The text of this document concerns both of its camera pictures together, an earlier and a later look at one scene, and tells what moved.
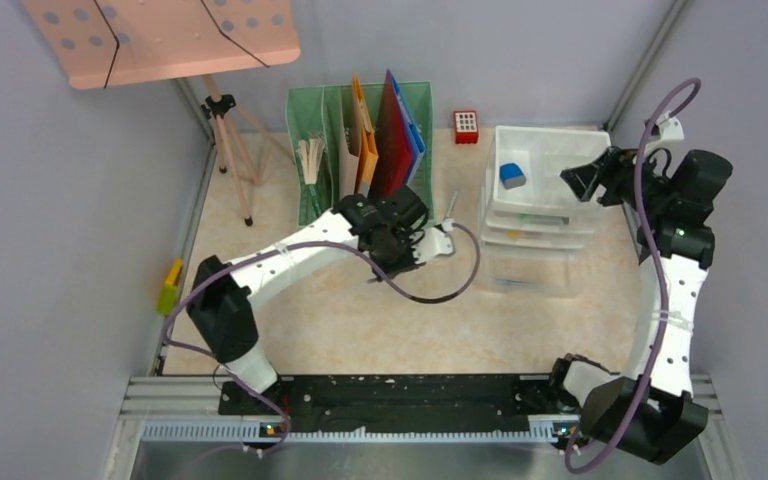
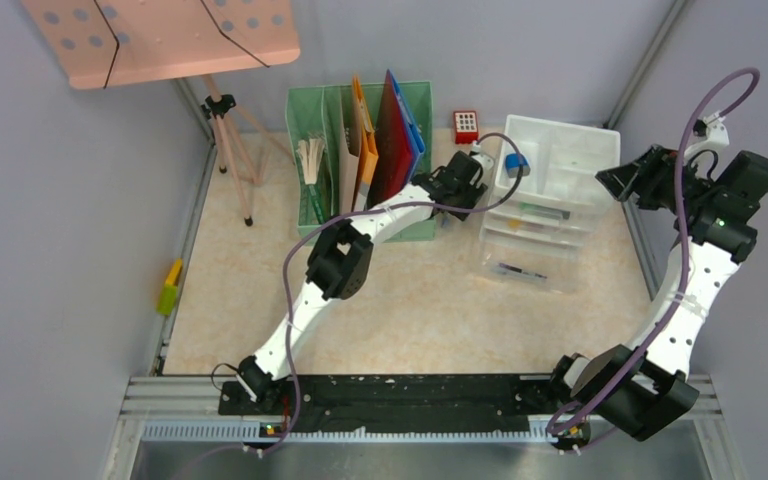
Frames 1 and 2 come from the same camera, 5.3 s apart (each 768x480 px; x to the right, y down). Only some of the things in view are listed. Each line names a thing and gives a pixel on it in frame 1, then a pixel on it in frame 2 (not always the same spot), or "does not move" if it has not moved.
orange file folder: x=366 y=141 does not move
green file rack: x=314 y=119 does not move
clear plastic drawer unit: x=533 y=225 does not move
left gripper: x=411 y=259 to x=471 y=193
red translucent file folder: x=393 y=165 does not move
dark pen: x=514 y=281 to x=511 y=268
